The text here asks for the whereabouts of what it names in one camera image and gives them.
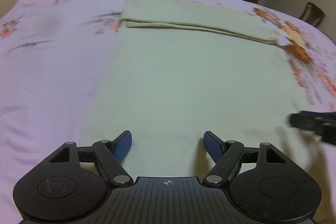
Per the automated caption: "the pale green cloth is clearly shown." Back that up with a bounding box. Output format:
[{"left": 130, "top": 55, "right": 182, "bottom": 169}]
[{"left": 80, "top": 0, "right": 319, "bottom": 176}]

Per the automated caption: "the dark wooden chair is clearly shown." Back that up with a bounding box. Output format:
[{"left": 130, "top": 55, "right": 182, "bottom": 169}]
[{"left": 299, "top": 2, "right": 325, "bottom": 28}]

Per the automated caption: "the lilac floral bed sheet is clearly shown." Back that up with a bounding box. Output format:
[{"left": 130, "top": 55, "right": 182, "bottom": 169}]
[{"left": 1, "top": 0, "right": 335, "bottom": 223}]

